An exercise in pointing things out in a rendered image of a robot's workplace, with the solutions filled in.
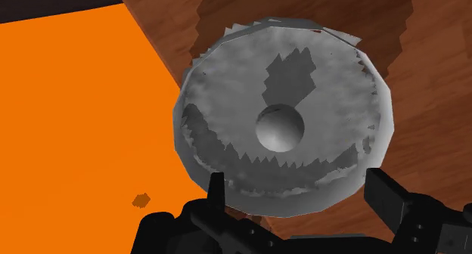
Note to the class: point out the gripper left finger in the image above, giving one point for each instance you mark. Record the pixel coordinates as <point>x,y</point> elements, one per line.
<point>215,212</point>

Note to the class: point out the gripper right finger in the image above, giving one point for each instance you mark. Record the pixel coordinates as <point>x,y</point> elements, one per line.
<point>405,212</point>

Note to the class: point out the brown wooden table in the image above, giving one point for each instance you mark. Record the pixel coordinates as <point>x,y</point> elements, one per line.
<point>427,109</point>

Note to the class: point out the grey round pot lid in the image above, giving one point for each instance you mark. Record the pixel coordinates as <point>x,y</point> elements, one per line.
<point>282,117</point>

